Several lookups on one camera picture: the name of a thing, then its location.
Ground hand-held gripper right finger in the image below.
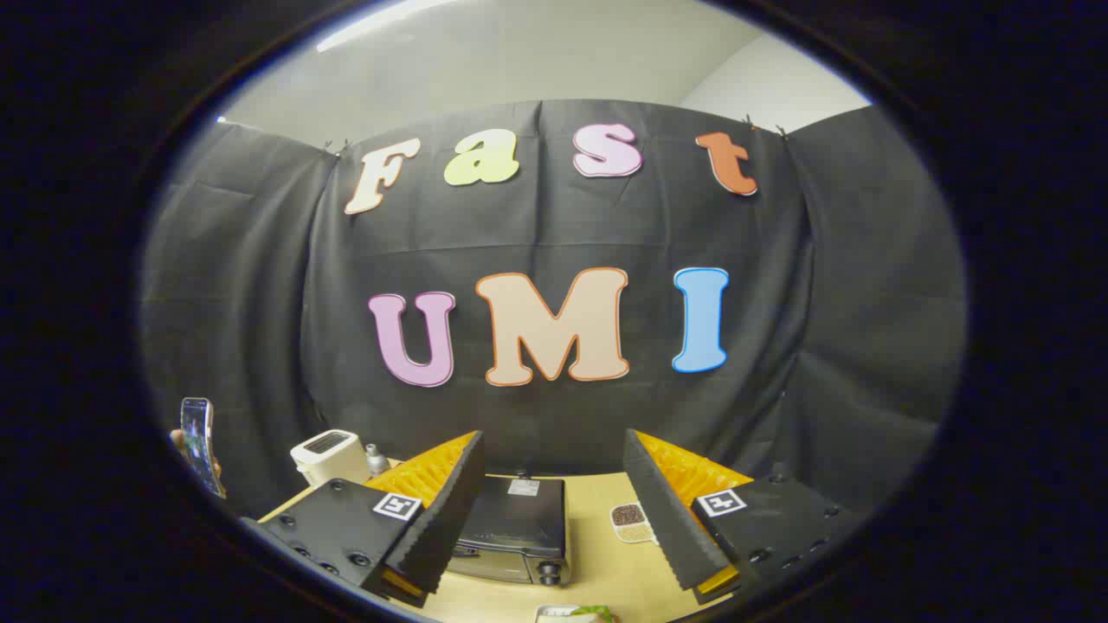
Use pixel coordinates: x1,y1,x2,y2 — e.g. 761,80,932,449
623,427,854,605

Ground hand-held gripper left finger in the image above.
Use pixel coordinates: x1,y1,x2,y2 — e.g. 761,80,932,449
241,430,486,608

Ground black toaster oven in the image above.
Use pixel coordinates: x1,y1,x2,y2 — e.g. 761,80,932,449
444,474,572,588

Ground white pop-up toaster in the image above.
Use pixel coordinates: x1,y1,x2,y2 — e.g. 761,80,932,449
290,429,371,487

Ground white plate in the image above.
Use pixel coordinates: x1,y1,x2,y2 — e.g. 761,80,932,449
534,604,617,623

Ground smartphone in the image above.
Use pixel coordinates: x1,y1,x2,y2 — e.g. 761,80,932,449
180,397,228,499

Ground black backdrop cloth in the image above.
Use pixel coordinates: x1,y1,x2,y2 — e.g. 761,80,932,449
138,98,968,520

